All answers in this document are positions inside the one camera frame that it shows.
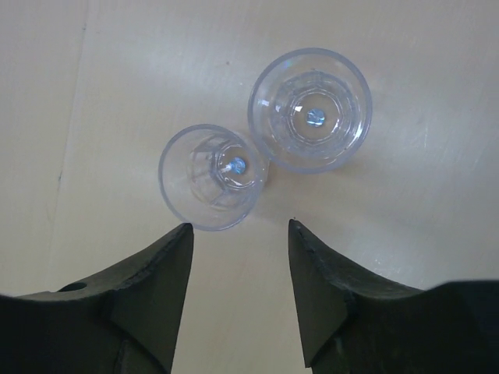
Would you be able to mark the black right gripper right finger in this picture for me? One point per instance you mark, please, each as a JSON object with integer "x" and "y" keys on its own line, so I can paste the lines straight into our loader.
{"x": 352, "y": 320}

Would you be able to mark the clear glass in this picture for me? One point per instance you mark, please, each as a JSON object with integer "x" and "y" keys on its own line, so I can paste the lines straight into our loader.
{"x": 310, "y": 110}
{"x": 211, "y": 177}

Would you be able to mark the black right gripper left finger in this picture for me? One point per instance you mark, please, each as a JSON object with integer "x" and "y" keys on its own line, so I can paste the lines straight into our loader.
{"x": 124, "y": 319}

